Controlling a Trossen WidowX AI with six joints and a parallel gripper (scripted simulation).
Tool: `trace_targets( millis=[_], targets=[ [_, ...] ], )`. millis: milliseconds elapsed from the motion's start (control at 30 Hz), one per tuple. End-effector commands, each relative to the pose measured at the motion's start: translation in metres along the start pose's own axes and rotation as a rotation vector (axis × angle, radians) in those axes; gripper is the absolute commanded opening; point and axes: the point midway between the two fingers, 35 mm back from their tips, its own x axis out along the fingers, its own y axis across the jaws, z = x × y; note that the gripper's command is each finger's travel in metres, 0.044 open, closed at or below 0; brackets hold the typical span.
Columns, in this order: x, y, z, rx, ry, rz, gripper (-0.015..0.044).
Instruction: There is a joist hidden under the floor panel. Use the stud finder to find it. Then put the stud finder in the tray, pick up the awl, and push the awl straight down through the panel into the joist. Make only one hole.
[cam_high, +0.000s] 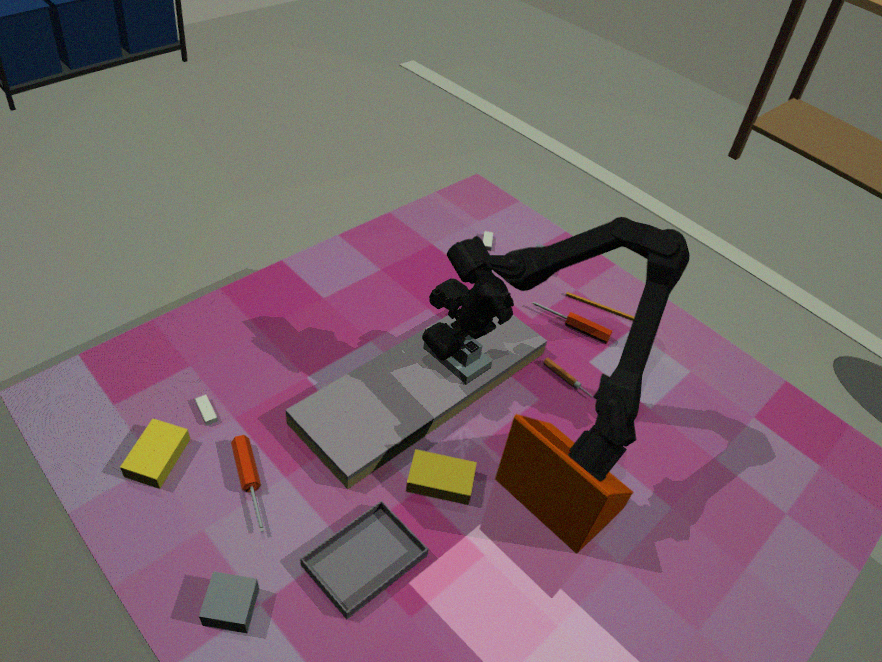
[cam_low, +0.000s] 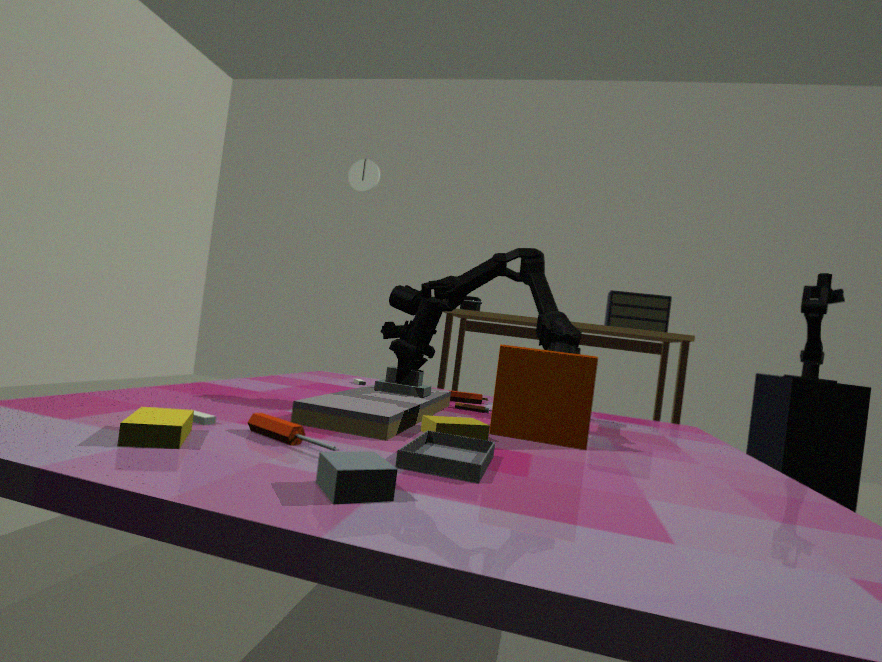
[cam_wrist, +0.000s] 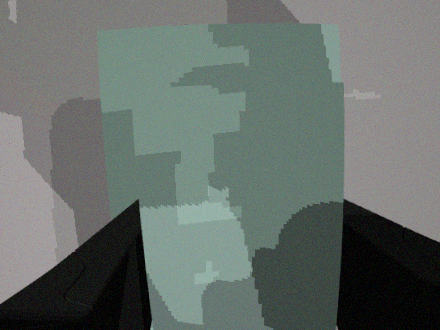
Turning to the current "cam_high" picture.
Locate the grey rectangular panel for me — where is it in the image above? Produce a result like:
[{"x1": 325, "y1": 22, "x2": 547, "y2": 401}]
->
[{"x1": 286, "y1": 315, "x2": 547, "y2": 489}]

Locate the thin orange rod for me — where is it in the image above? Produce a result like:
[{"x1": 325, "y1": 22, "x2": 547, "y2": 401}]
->
[{"x1": 565, "y1": 292, "x2": 634, "y2": 320}]

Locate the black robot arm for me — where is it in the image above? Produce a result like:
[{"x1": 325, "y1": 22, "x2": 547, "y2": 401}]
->
[{"x1": 429, "y1": 217, "x2": 690, "y2": 481}]

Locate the yellow rectangular block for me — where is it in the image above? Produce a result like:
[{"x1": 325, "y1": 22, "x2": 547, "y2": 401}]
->
[
  {"x1": 120, "y1": 418, "x2": 191, "y2": 489},
  {"x1": 406, "y1": 449, "x2": 477, "y2": 505}
]

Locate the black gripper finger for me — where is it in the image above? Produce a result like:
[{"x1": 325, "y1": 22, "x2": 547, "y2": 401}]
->
[
  {"x1": 473, "y1": 321, "x2": 496, "y2": 339},
  {"x1": 445, "y1": 323, "x2": 466, "y2": 353}
]

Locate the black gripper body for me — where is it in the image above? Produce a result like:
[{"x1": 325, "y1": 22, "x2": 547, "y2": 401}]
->
[{"x1": 422, "y1": 296, "x2": 513, "y2": 361}]

